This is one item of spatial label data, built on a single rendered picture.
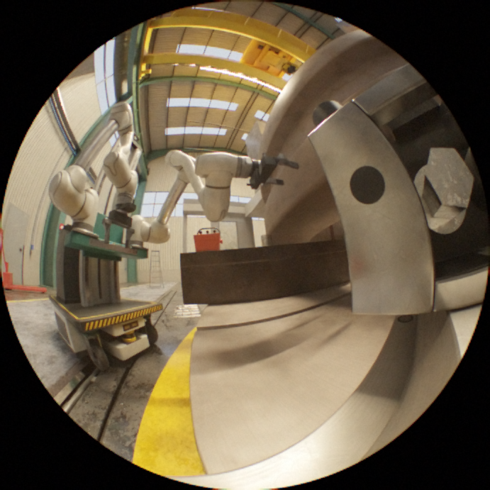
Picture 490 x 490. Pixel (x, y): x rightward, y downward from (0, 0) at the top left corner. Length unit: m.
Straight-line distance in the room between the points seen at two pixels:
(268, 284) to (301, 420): 0.91
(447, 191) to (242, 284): 1.01
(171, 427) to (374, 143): 0.75
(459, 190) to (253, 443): 0.30
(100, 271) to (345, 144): 1.27
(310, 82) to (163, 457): 1.68
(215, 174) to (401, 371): 0.64
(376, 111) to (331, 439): 0.29
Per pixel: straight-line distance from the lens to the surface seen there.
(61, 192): 0.81
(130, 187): 0.79
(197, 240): 1.06
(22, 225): 6.65
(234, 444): 0.23
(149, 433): 0.64
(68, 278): 1.23
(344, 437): 0.18
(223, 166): 0.53
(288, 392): 0.28
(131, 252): 1.09
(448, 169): 0.16
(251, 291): 1.01
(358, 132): 0.17
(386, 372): 0.24
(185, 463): 0.56
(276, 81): 11.73
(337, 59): 1.16
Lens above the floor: 0.52
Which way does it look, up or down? 11 degrees up
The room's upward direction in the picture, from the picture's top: 5 degrees counter-clockwise
